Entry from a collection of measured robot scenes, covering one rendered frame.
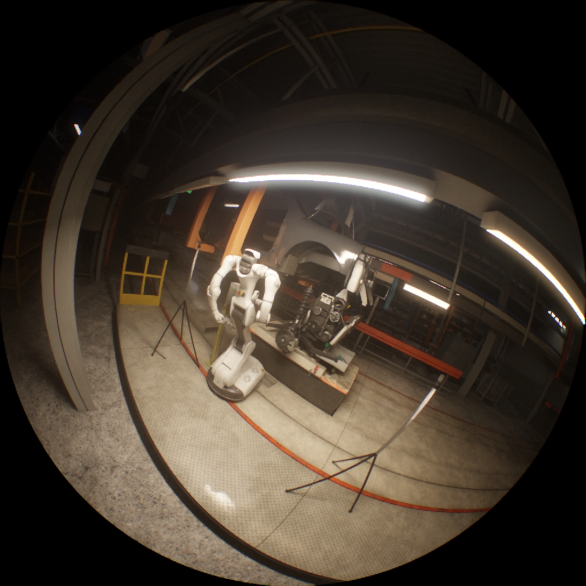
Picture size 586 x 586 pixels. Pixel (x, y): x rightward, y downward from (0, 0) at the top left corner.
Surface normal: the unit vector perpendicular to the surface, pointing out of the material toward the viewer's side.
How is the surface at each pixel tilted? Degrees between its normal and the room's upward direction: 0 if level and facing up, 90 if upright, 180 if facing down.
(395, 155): 90
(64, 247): 90
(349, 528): 0
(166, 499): 0
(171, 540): 0
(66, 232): 90
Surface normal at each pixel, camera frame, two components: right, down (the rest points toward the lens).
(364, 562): 0.36, -0.92
